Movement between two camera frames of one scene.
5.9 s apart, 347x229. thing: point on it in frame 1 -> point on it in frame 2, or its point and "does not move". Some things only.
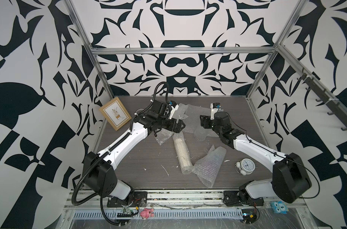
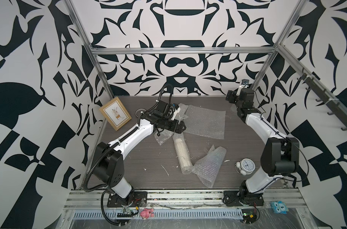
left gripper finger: (178, 127) does not move
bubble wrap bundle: (162, 135) does not move
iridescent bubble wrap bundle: (208, 167) does not move
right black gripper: (205, 121) -> (234, 95)
